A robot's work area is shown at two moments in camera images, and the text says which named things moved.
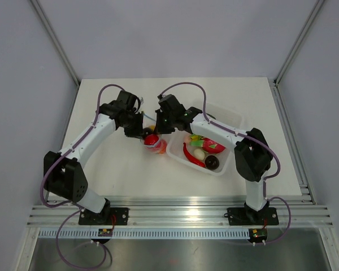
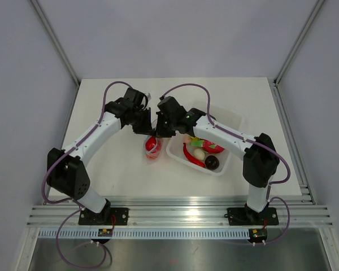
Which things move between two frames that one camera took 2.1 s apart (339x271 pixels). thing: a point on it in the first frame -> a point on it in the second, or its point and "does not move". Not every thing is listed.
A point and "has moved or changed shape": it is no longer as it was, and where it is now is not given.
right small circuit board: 257,235 does not move
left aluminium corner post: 49,27 does not move
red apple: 151,139 has moved or changed shape
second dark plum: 212,162 does not move
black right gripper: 160,129 does not move
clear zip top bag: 151,141 has moved or changed shape
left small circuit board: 104,232 does not move
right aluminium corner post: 298,42 does not move
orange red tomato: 161,146 -> 153,154
